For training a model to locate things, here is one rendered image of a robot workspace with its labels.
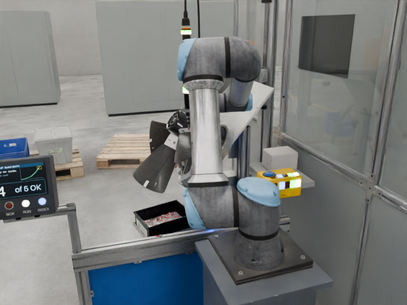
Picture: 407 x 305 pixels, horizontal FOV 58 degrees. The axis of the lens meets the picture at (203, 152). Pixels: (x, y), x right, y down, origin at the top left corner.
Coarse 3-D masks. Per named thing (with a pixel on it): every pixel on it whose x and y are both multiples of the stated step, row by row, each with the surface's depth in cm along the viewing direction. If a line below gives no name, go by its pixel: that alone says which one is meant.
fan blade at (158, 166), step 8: (152, 152) 181; (160, 152) 179; (168, 152) 179; (144, 160) 182; (152, 160) 179; (160, 160) 178; (168, 160) 177; (144, 168) 180; (152, 168) 178; (160, 168) 176; (168, 168) 176; (136, 176) 181; (144, 176) 178; (152, 176) 176; (160, 176) 175; (168, 176) 174; (152, 184) 174; (160, 184) 173; (160, 192) 171
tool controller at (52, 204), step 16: (0, 160) 122; (16, 160) 119; (32, 160) 120; (48, 160) 121; (0, 176) 118; (16, 176) 119; (32, 176) 120; (48, 176) 122; (16, 192) 119; (32, 192) 120; (48, 192) 122; (0, 208) 118; (16, 208) 120; (32, 208) 121; (48, 208) 122
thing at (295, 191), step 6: (288, 168) 158; (258, 174) 153; (276, 174) 152; (270, 180) 146; (276, 180) 147; (282, 180) 148; (288, 180) 149; (300, 186) 151; (282, 192) 150; (288, 192) 151; (294, 192) 152
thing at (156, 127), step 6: (150, 126) 210; (156, 126) 202; (162, 126) 196; (150, 132) 209; (156, 132) 202; (162, 132) 197; (168, 132) 193; (150, 138) 209; (156, 138) 203; (162, 138) 198; (150, 144) 209; (156, 144) 204; (150, 150) 209
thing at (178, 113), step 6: (174, 114) 184; (180, 114) 176; (168, 120) 184; (174, 120) 179; (180, 120) 175; (186, 120) 177; (168, 126) 181; (174, 126) 175; (180, 126) 176; (186, 126) 177; (174, 132) 178
